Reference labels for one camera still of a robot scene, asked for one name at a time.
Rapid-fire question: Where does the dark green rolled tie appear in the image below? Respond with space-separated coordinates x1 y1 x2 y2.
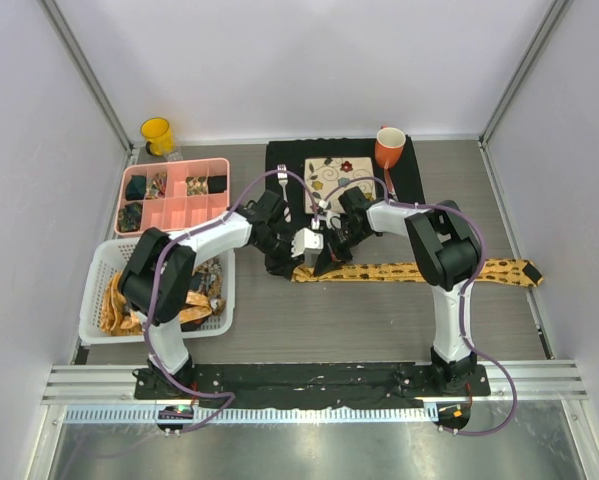
124 175 147 201

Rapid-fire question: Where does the purple cable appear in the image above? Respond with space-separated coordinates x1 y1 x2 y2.
141 169 330 434
313 175 518 439

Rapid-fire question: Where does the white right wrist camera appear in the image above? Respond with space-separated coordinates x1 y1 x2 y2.
319 200 343 230

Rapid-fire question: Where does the dark patterned rolled tie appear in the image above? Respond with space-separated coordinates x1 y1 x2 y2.
117 202 143 233

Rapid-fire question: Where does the black rolled tie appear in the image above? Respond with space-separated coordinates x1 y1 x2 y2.
207 175 229 194

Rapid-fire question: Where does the yellow beetle print tie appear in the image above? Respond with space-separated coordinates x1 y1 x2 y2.
291 258 544 288

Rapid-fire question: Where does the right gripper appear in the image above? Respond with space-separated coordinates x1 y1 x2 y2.
316 223 372 278

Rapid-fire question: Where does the pink compartment organizer tray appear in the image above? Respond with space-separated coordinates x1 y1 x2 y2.
114 158 230 237

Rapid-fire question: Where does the floral square ceramic plate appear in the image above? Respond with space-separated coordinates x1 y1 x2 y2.
303 157 377 214

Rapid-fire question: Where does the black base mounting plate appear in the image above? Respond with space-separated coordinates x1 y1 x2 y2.
133 360 493 412

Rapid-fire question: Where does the knife with patterned handle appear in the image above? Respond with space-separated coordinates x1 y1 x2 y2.
384 169 397 200

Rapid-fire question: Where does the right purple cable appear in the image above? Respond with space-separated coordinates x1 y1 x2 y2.
313 175 518 439

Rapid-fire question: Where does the orange patterned tie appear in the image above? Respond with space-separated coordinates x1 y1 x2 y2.
99 272 214 336

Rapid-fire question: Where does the beige patterned rolled tie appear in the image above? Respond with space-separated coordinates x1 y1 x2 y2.
185 176 209 196

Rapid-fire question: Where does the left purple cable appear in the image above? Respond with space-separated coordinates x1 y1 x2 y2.
141 169 330 434

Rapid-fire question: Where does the clear plastic cup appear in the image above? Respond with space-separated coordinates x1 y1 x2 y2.
162 145 183 162

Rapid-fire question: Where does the yellow mug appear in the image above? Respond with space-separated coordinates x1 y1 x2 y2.
140 117 175 156

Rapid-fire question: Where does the black cloth placemat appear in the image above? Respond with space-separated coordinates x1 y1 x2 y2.
263 137 428 236

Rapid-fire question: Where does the colourful rolled tie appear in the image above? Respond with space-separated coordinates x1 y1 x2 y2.
145 172 167 200

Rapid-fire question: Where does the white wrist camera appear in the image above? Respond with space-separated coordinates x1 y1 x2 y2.
291 228 324 258
319 200 343 230

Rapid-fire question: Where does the brown white patterned tie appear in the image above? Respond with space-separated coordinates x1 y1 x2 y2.
186 257 226 315

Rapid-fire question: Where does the silver fork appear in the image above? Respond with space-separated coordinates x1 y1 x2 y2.
277 164 289 206

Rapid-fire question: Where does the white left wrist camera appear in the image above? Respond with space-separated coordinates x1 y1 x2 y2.
291 228 324 258

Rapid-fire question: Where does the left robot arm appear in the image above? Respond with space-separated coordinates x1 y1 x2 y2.
119 191 301 399

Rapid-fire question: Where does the white perforated plastic basket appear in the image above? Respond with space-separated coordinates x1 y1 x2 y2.
79 237 236 345

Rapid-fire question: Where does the orange mug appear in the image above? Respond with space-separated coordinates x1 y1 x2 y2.
374 125 407 170

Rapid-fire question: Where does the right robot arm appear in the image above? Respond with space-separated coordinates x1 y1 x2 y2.
313 187 482 395

